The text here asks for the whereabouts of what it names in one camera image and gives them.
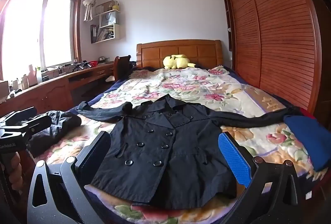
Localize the white paper bag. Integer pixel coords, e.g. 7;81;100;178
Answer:
100;11;117;28

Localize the white wall shelf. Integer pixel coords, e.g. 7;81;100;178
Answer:
90;9;121;44

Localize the wooden bed headboard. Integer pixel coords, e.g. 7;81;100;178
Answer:
136;39;223;69

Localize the wooden chair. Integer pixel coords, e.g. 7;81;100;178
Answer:
113;56;136;82

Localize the row of books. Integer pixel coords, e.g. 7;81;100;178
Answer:
91;25;115;43

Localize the black double-breasted coat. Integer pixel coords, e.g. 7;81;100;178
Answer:
74;94;302;210

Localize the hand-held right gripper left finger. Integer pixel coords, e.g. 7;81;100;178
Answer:
27;131;112;224

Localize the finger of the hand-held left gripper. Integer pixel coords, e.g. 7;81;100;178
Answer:
5;115;52;137
0;107;37;128

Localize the black camera rig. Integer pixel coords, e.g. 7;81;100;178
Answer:
72;61;90;72

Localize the yellow plush toy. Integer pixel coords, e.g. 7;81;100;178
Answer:
163;54;196;70

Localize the floral blanket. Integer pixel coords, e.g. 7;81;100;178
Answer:
39;66;318;224

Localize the folded black garment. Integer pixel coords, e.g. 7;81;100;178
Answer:
26;110;82;158

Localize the wooden louvred wardrobe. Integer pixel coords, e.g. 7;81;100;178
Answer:
219;0;326;121

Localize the beige bottle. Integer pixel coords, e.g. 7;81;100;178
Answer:
28;65;38;85

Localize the window with wooden frame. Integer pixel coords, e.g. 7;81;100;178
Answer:
0;0;83;79

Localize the blue folded cloth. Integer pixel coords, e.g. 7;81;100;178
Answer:
283;115;331;172

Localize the tied white curtain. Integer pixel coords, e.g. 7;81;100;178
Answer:
82;0;104;22

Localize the person's left hand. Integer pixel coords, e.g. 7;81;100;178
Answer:
1;152;22;183

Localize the red cloth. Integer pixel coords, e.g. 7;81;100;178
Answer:
301;107;316;121

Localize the long wooden desk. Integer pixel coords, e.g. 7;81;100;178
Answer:
0;62;115;121

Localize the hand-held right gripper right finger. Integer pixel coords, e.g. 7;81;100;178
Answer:
218;131;311;224

